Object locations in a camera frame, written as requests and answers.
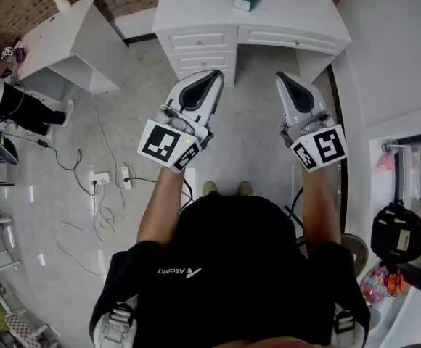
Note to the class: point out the white low cabinet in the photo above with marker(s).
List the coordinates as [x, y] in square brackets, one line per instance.
[69, 35]

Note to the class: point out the person's right shoe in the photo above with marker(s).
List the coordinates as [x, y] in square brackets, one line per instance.
[245, 189]

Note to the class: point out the purple item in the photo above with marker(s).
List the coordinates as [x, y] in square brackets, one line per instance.
[21, 54]

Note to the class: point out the white power strip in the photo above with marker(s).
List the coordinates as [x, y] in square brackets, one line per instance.
[99, 178]

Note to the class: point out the pink hanging item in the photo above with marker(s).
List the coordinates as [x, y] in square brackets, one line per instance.
[385, 162]

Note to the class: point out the orange item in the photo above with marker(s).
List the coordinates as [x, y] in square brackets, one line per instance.
[399, 283]

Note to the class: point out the person's shoe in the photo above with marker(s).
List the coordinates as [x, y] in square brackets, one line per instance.
[209, 189]
[245, 189]

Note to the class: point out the black bag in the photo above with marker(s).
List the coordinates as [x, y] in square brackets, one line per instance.
[395, 234]

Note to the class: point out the person's right forearm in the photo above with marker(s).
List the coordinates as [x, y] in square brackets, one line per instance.
[319, 209]

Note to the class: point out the white desk with drawers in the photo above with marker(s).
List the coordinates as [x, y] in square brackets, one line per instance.
[203, 13]

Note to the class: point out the checked cloth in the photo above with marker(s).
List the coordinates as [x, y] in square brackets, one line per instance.
[21, 330]

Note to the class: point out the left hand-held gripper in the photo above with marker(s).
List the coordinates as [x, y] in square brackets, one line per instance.
[159, 141]

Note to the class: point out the person's black shirt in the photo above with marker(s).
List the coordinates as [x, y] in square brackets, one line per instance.
[232, 267]

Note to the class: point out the colourful snack packet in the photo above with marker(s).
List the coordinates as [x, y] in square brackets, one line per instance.
[374, 286]

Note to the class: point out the gray round stool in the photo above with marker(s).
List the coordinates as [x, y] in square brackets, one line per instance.
[355, 252]

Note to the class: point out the black power adapter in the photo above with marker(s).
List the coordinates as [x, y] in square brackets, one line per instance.
[43, 143]

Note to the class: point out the white drawer with knob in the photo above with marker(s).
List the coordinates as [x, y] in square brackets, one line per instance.
[199, 41]
[203, 62]

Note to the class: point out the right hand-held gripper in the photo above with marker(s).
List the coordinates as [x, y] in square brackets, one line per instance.
[323, 145]

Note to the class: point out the wide white desk drawer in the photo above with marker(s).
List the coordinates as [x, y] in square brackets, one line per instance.
[294, 41]

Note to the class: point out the person's left forearm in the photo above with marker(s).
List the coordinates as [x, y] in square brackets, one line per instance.
[159, 209]

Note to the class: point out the person's left shoe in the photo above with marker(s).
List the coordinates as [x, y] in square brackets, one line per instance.
[209, 189]

